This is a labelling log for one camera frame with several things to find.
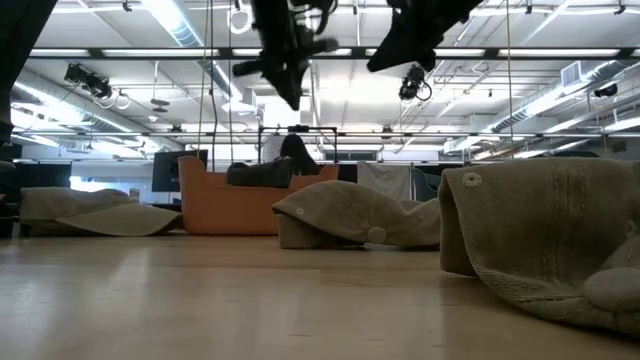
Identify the black frame strut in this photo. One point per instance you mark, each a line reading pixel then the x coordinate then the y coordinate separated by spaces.
pixel 20 60

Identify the green baseball cap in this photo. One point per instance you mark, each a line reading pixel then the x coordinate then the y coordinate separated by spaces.
pixel 260 174

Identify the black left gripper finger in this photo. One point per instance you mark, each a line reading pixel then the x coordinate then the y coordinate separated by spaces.
pixel 282 87
pixel 301 80

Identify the black horizontal frame beam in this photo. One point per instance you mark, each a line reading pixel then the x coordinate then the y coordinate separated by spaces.
pixel 550 58

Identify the person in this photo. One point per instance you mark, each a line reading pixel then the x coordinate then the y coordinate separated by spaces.
pixel 299 152

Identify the white air vent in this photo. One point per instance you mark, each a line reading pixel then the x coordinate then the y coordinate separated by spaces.
pixel 571 73

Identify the small black ceiling camera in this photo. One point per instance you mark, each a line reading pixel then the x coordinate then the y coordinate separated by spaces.
pixel 606 90

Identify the dark computer monitor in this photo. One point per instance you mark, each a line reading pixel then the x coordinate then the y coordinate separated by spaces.
pixel 167 172

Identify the blue plastic bin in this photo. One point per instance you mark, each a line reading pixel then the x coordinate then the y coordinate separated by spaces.
pixel 426 186

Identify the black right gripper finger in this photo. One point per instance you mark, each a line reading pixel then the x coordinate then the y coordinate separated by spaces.
pixel 400 50
pixel 428 59

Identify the orange plastic bin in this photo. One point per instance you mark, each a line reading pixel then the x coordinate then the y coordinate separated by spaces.
pixel 220 205

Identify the thin black frame rail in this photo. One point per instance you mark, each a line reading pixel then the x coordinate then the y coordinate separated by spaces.
pixel 450 134

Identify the white cloth sheet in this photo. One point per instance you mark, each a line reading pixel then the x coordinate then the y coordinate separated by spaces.
pixel 385 180

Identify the black overhead camera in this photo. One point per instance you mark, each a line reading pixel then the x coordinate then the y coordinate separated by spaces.
pixel 412 82

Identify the dark chair back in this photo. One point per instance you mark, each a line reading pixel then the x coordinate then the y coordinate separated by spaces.
pixel 575 155

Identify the beige baseball cap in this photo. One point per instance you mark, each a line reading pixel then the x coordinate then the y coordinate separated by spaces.
pixel 100 212
pixel 350 215
pixel 540 225

